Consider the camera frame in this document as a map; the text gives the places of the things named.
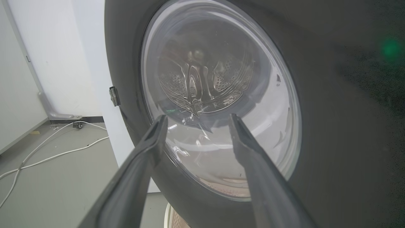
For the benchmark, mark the grey pipe with foot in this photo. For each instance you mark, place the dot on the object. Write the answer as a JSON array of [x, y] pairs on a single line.
[[47, 104]]

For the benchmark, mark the dark grey washing machine door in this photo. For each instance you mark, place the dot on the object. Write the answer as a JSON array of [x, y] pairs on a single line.
[[332, 126]]

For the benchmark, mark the small black caster wheel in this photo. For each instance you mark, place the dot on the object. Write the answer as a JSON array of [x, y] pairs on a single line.
[[78, 125]]

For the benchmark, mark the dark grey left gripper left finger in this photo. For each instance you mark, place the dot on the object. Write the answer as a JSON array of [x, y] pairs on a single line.
[[126, 186]]

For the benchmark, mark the white laundry basket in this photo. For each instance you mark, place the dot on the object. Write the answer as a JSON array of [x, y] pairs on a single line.
[[174, 218]]

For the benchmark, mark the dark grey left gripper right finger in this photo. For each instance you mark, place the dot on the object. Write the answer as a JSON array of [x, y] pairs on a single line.
[[269, 190]]

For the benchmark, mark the white washing machine body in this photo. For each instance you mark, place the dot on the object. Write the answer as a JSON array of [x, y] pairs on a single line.
[[123, 142]]

